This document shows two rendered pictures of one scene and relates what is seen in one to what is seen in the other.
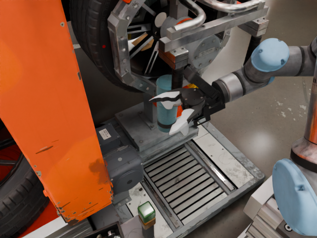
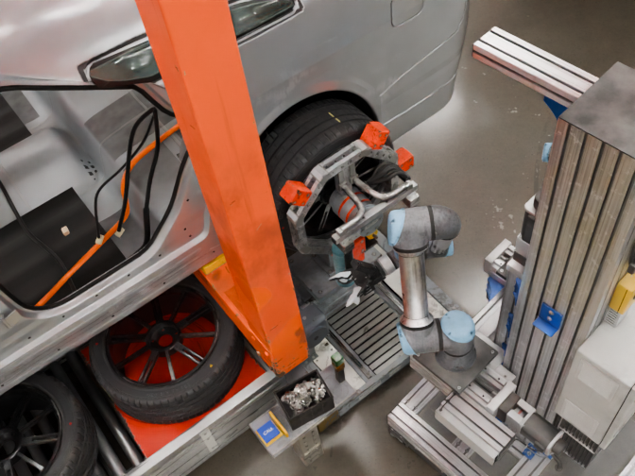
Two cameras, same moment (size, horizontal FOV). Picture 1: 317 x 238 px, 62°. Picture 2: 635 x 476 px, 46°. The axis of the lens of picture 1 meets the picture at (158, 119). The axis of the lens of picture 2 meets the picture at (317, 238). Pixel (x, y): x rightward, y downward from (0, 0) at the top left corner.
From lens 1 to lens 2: 2.25 m
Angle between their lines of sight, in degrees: 7
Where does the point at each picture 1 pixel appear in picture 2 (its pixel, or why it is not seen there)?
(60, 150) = (281, 326)
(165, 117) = not seen: hidden behind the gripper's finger
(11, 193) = (222, 360)
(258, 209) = not seen: hidden behind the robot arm
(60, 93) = (284, 298)
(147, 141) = (327, 291)
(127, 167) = (313, 325)
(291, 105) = (513, 209)
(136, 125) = (311, 273)
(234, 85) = (387, 264)
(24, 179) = (229, 347)
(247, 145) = (451, 276)
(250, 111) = not seen: hidden behind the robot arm
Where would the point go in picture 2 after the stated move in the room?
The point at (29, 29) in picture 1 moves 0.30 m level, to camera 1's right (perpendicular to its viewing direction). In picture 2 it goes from (277, 280) to (363, 270)
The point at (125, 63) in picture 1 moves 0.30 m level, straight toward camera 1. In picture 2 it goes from (303, 240) to (319, 299)
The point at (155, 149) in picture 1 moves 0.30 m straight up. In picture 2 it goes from (337, 298) to (333, 264)
